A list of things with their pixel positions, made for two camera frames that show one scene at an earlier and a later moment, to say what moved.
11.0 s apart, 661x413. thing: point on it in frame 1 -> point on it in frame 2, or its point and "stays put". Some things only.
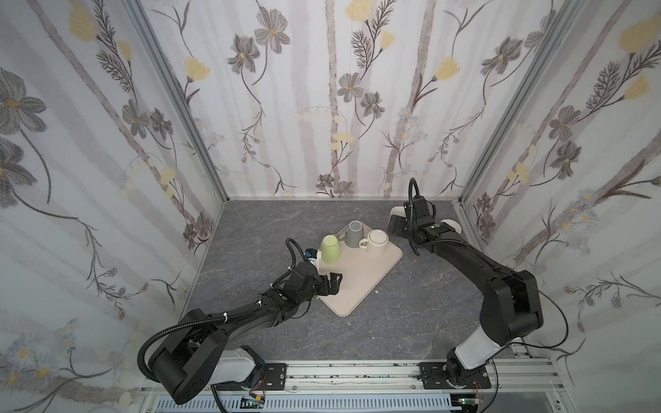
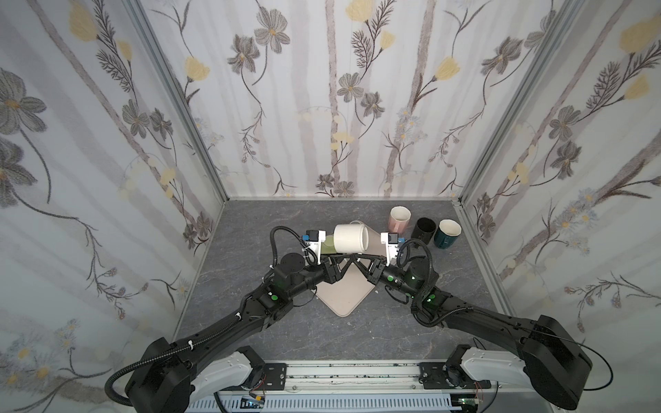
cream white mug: x=375 y=243 -> x=350 y=238
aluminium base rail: x=400 y=380 stays put
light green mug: x=330 y=250 stays put
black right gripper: x=401 y=224 -> x=376 y=268
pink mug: x=398 y=211 stays put
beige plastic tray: x=361 y=272 stays put
